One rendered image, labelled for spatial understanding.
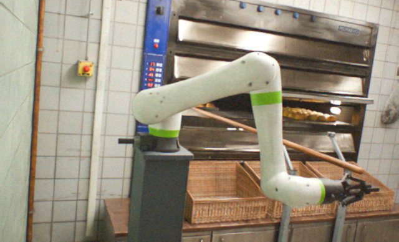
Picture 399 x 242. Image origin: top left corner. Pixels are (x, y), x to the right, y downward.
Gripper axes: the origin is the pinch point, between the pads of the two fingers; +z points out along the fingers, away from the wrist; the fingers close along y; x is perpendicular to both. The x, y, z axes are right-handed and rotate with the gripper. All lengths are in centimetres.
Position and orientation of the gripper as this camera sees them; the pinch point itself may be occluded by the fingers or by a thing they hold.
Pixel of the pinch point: (369, 188)
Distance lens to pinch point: 156.7
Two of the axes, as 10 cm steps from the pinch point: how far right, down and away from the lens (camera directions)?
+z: 9.2, 0.5, 3.8
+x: 3.7, 1.5, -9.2
